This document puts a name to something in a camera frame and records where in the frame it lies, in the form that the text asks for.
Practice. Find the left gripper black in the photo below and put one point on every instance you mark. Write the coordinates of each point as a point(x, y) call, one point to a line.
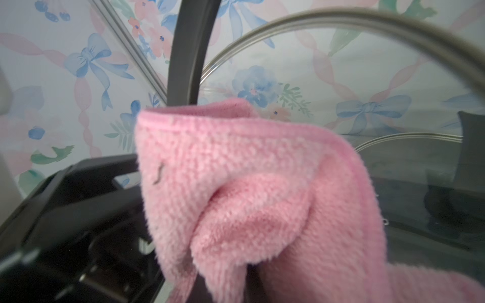
point(80, 237)

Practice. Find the pink cloth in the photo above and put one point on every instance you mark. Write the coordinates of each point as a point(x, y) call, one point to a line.
point(224, 188)

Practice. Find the glass pot lid black handle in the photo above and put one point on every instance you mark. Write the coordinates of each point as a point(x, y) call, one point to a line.
point(430, 189)

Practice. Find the aluminium frame post left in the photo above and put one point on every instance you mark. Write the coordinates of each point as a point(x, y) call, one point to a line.
point(116, 15)

